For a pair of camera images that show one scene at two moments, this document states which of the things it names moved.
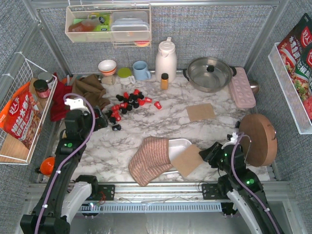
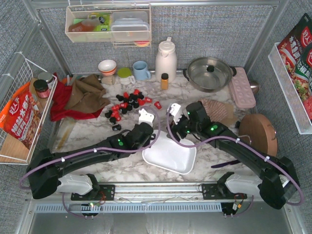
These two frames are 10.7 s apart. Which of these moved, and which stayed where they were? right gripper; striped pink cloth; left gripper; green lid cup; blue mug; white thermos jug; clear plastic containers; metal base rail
Moved: right gripper; left gripper; striped pink cloth
Stayed: metal base rail; green lid cup; clear plastic containers; white thermos jug; blue mug
